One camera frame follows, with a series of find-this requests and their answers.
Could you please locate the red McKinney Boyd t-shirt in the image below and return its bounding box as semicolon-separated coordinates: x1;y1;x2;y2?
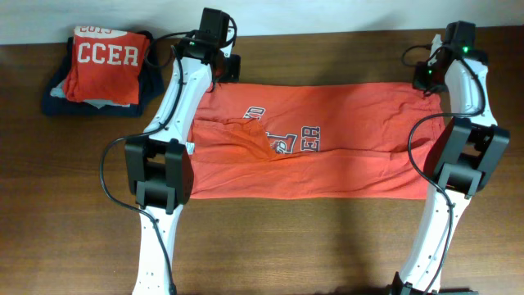
189;83;444;200

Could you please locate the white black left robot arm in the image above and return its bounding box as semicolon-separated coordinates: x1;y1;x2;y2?
124;8;240;294

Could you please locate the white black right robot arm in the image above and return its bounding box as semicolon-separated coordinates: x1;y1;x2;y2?
387;20;510;295

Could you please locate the folded navy blue shirt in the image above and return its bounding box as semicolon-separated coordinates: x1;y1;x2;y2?
41;37;165;117

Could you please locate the folded red soccer shirt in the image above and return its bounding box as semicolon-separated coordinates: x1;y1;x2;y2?
62;26;150;106

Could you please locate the folded light blue shirt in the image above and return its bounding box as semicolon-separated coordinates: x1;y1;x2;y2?
50;80;130;109

